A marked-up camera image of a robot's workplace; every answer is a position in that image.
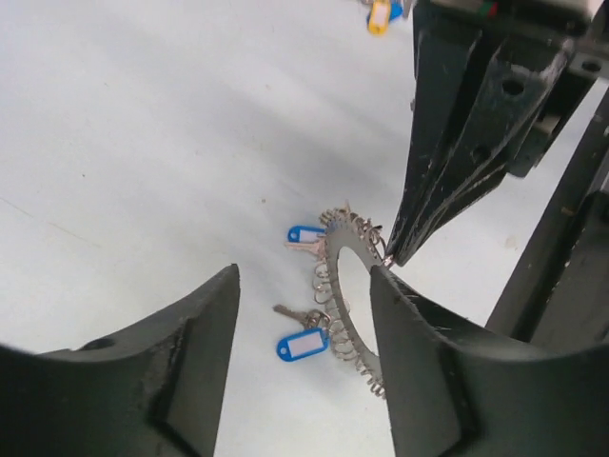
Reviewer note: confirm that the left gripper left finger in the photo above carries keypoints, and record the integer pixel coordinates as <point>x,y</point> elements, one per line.
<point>154,388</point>

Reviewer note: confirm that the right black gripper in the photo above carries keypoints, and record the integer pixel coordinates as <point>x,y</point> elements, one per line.
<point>473,96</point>

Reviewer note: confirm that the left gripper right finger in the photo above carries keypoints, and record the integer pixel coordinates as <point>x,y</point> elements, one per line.
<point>456,389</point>

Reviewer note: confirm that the metal key organizer ring disc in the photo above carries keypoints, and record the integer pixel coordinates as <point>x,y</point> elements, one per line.
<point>352,246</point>

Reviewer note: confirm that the blue tag key lower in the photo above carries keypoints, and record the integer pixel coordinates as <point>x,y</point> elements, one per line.
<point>312,340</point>

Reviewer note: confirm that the blue tag key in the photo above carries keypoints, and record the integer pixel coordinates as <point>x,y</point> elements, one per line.
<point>312,340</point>
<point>307,239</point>

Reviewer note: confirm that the blue tag key upper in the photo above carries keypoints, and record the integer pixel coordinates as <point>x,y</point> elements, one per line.
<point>307,239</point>

